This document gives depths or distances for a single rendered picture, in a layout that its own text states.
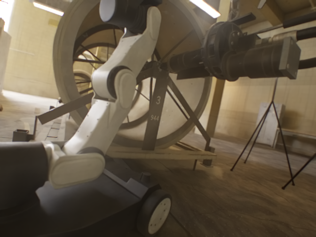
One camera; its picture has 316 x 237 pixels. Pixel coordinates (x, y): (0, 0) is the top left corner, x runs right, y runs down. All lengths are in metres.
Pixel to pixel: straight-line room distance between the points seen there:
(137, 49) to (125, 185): 0.61
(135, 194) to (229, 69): 0.70
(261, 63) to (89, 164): 0.75
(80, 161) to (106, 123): 0.18
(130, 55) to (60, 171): 0.51
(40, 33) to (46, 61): 1.71
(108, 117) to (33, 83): 11.18
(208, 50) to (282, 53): 0.31
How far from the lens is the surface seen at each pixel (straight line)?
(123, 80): 0.62
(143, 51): 0.76
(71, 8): 1.49
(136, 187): 0.72
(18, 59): 12.06
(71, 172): 0.59
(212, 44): 0.82
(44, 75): 11.70
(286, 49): 0.72
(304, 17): 0.82
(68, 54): 1.37
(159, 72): 1.36
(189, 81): 2.28
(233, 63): 0.81
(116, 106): 0.62
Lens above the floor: 0.54
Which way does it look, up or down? 3 degrees down
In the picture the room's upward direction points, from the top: 12 degrees clockwise
